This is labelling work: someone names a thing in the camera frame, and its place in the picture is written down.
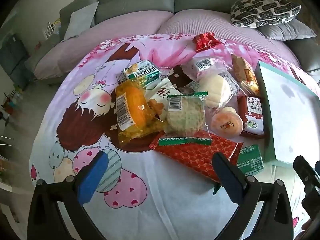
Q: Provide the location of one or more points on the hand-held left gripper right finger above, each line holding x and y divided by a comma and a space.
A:
227, 177

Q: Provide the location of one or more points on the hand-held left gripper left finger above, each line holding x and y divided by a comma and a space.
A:
93, 177

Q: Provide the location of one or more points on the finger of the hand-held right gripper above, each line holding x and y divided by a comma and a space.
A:
312, 201
306, 170

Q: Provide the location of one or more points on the small dark green packet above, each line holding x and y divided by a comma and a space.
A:
250, 161

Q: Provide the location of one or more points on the red patterned packet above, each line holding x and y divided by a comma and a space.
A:
195, 155

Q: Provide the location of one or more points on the round peach pastry packet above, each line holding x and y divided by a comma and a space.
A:
226, 123

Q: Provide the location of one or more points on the teal-rimmed white tray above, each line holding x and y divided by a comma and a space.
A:
290, 110

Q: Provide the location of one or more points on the dark red milk biscuit packet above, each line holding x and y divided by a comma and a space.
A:
252, 117

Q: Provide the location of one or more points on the green-edged clear rice cake packet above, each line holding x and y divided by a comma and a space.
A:
186, 115

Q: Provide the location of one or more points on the yellow cake packet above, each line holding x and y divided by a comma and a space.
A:
135, 107

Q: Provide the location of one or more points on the clear packet with white bun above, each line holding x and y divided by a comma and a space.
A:
215, 87

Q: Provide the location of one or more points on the orange and yellow snack packet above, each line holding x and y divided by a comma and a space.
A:
246, 76

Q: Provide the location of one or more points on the white snack packet with lettering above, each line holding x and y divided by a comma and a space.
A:
162, 92

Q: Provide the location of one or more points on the green and white snack packet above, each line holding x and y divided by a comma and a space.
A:
142, 73

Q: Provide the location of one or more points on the shiny red candy packet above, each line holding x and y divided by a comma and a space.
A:
205, 42

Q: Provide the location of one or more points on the pink cartoon printed blanket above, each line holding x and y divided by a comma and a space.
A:
175, 212

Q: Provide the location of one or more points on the dark teal cabinet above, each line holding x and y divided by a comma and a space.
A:
12, 55

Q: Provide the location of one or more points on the light grey small pillow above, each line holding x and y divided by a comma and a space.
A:
77, 21

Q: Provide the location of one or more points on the pink sofa seat cover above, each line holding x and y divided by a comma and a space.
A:
200, 22

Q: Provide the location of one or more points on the black and white patterned pillow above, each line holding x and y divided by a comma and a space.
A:
265, 10

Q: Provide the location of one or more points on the grey sofa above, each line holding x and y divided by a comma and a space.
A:
135, 2

